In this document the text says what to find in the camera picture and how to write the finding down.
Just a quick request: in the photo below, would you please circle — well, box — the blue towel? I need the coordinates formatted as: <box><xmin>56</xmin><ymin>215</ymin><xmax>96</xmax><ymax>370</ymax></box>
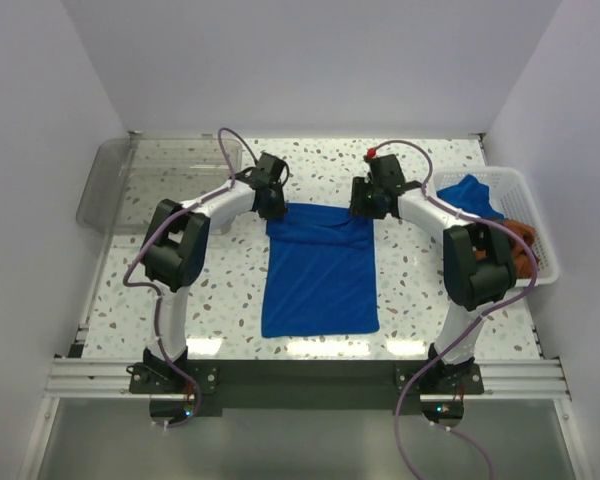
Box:
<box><xmin>437</xmin><ymin>175</ymin><xmax>505</xmax><ymax>220</ymax></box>
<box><xmin>261</xmin><ymin>203</ymin><xmax>379</xmax><ymax>338</ymax></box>

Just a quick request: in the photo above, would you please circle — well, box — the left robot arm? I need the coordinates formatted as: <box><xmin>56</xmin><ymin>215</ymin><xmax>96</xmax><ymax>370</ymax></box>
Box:
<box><xmin>123</xmin><ymin>153</ymin><xmax>289</xmax><ymax>393</ymax></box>

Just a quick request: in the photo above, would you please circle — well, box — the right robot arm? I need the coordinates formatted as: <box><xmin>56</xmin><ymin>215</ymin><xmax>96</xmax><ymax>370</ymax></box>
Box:
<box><xmin>349</xmin><ymin>149</ymin><xmax>517</xmax><ymax>393</ymax></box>

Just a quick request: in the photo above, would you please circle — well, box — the white plastic laundry basket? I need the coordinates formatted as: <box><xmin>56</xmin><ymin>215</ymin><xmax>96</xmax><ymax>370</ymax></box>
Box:
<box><xmin>430</xmin><ymin>166</ymin><xmax>560</xmax><ymax>286</ymax></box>

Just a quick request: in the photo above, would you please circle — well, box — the clear plastic storage bin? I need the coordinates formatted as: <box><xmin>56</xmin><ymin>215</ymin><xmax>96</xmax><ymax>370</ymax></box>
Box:
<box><xmin>76</xmin><ymin>137</ymin><xmax>230</xmax><ymax>235</ymax></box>

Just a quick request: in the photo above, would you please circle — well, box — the brown towel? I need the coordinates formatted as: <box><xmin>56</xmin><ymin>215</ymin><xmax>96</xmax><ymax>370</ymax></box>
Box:
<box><xmin>502</xmin><ymin>219</ymin><xmax>536</xmax><ymax>279</ymax></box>

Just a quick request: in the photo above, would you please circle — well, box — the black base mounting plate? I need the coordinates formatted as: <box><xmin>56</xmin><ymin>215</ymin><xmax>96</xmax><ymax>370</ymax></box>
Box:
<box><xmin>126</xmin><ymin>359</ymin><xmax>485</xmax><ymax>420</ymax></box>

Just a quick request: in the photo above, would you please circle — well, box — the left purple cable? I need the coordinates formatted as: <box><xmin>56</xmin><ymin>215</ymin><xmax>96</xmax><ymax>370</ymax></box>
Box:
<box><xmin>122</xmin><ymin>126</ymin><xmax>261</xmax><ymax>431</ymax></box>

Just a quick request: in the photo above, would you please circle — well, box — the purple cable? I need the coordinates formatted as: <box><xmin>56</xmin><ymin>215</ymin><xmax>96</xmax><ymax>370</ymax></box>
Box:
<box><xmin>122</xmin><ymin>126</ymin><xmax>261</xmax><ymax>431</ymax></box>
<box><xmin>364</xmin><ymin>138</ymin><xmax>540</xmax><ymax>480</ymax></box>

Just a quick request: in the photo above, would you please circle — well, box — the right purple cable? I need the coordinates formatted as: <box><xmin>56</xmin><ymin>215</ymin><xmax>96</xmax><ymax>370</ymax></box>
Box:
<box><xmin>364</xmin><ymin>138</ymin><xmax>540</xmax><ymax>480</ymax></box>

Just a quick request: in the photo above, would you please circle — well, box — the aluminium rail frame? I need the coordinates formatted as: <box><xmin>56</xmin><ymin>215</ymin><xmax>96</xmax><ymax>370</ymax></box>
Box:
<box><xmin>38</xmin><ymin>307</ymin><xmax>593</xmax><ymax>479</ymax></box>

